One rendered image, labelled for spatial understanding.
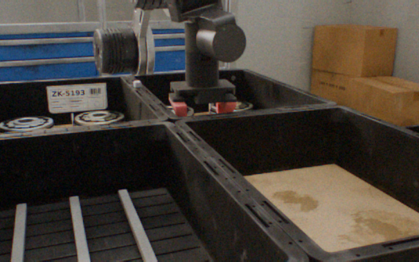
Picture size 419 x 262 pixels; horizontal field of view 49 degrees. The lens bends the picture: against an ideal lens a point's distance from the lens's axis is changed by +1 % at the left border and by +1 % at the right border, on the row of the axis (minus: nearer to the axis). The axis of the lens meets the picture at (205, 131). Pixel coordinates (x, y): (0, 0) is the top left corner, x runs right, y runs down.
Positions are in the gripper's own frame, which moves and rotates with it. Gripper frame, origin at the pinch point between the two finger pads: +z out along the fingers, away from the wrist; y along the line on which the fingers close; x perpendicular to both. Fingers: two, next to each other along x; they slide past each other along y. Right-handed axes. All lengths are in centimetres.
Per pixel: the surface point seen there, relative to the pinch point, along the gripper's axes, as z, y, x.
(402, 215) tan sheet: 3.7, 20.8, -28.1
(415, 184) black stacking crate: 0.2, 23.4, -26.3
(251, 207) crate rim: -6.7, -4.5, -40.0
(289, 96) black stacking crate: -3.9, 19.7, 7.8
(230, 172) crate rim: -6.5, -4.0, -31.9
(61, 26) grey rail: -1, -37, 202
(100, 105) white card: 0.6, -17.4, 27.2
